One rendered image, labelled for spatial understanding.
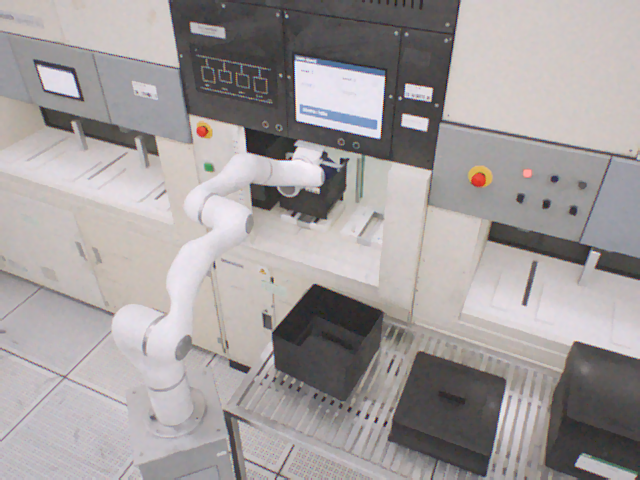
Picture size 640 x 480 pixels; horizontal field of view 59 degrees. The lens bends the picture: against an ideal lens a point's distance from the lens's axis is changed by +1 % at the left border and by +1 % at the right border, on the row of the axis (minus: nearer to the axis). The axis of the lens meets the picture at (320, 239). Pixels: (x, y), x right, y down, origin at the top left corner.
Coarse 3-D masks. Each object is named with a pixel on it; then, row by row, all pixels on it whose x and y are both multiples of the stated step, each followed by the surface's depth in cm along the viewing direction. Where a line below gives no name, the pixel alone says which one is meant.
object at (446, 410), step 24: (432, 360) 179; (408, 384) 172; (432, 384) 172; (456, 384) 172; (480, 384) 172; (504, 384) 172; (408, 408) 165; (432, 408) 165; (456, 408) 165; (480, 408) 165; (408, 432) 162; (432, 432) 159; (456, 432) 159; (480, 432) 159; (432, 456) 164; (456, 456) 160; (480, 456) 155
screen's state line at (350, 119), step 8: (304, 112) 173; (312, 112) 172; (320, 112) 171; (328, 112) 170; (336, 112) 168; (336, 120) 170; (344, 120) 169; (352, 120) 168; (360, 120) 166; (368, 120) 165; (376, 120) 164; (368, 128) 167; (376, 128) 166
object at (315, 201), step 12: (300, 144) 215; (312, 144) 215; (288, 156) 225; (336, 180) 222; (300, 192) 221; (312, 192) 218; (324, 192) 215; (336, 192) 225; (288, 204) 227; (300, 204) 225; (312, 204) 222; (324, 204) 219; (324, 216) 223
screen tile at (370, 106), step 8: (344, 80) 161; (352, 80) 160; (360, 80) 159; (368, 80) 158; (376, 80) 157; (344, 88) 162; (352, 88) 161; (360, 88) 160; (368, 88) 159; (376, 88) 158; (344, 96) 164; (368, 96) 161; (376, 96) 160; (344, 104) 166; (352, 104) 164; (360, 104) 163; (368, 104) 162; (376, 104) 161; (360, 112) 165; (368, 112) 164; (376, 112) 163
